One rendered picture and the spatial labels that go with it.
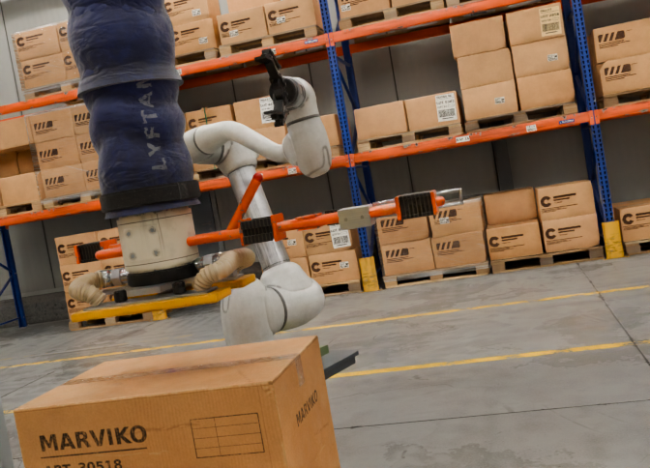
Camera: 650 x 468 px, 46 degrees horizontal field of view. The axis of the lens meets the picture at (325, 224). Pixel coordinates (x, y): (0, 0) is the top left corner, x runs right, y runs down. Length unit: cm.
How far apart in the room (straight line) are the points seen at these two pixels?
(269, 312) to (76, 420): 89
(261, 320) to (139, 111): 96
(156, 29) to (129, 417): 83
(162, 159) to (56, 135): 853
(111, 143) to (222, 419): 64
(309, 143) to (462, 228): 659
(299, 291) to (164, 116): 102
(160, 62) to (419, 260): 721
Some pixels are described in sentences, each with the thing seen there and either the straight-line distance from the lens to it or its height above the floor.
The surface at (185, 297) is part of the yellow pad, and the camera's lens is 164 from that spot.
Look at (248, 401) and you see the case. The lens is 158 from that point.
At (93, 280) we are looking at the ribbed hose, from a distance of 183.
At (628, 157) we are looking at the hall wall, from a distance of 1012.
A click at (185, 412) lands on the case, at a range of 164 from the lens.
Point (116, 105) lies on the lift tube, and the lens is 171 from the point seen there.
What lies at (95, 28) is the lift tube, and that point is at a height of 172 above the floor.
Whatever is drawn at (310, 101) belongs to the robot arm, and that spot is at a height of 155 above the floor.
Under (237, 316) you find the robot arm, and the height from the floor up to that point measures 95.
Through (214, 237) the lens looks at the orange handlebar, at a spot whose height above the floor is 124.
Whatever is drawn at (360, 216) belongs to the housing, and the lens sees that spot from 163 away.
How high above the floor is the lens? 131
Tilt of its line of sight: 3 degrees down
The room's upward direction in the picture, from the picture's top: 10 degrees counter-clockwise
